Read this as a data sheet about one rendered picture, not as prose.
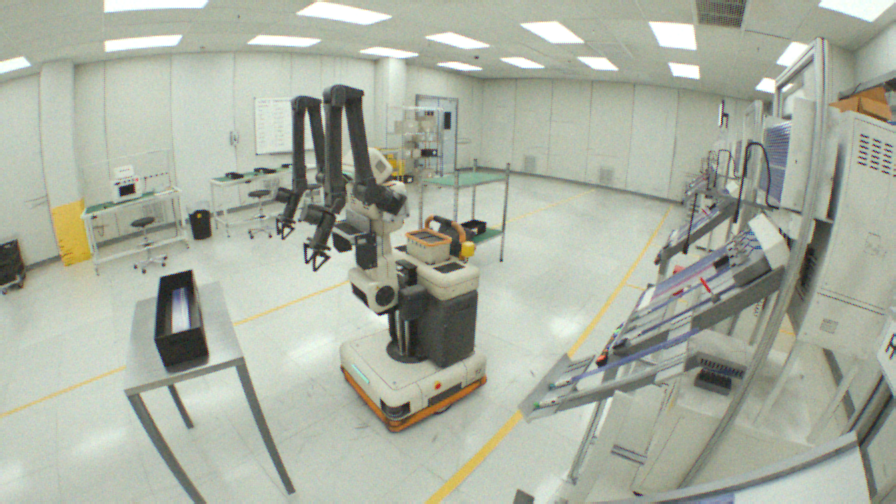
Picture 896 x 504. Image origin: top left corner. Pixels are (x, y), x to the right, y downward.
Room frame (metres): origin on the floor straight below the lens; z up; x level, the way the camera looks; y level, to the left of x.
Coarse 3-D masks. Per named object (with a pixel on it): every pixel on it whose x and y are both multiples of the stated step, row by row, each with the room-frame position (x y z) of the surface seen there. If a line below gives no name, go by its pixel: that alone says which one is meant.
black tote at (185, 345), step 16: (192, 272) 1.21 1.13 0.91; (160, 288) 1.07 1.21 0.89; (176, 288) 1.18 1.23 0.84; (192, 288) 1.23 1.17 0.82; (160, 304) 0.97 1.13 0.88; (192, 304) 1.11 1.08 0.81; (160, 320) 0.88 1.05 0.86; (192, 320) 0.99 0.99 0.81; (160, 336) 0.72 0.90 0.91; (176, 336) 0.76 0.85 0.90; (192, 336) 0.79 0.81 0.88; (160, 352) 0.71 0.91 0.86; (176, 352) 0.74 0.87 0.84; (192, 352) 0.78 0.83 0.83; (208, 352) 0.82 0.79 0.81
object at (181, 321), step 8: (184, 288) 1.18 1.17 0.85; (176, 296) 1.10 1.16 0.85; (184, 296) 1.11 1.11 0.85; (176, 304) 1.04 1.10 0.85; (184, 304) 1.05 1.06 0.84; (176, 312) 0.98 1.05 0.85; (184, 312) 0.99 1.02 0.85; (176, 320) 0.92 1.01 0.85; (184, 320) 0.93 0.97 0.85; (176, 328) 0.87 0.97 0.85; (184, 328) 0.88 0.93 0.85
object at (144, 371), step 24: (216, 288) 1.29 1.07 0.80; (144, 312) 1.01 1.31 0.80; (216, 312) 1.09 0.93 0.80; (144, 336) 0.84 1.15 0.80; (216, 336) 0.93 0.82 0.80; (144, 360) 0.71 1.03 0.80; (192, 360) 0.77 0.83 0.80; (216, 360) 0.79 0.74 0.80; (240, 360) 0.83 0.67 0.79; (144, 384) 0.60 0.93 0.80; (168, 384) 0.66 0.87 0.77; (144, 408) 0.58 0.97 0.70; (264, 432) 0.83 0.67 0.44; (168, 456) 0.57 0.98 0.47; (288, 480) 0.83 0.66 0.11
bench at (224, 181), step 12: (276, 168) 5.64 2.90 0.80; (288, 168) 5.57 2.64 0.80; (312, 168) 5.54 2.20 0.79; (216, 180) 4.61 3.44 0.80; (228, 180) 4.54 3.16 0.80; (240, 180) 4.58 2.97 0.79; (252, 180) 4.76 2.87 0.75; (216, 216) 4.80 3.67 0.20; (216, 228) 4.78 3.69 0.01; (228, 228) 4.39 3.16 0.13
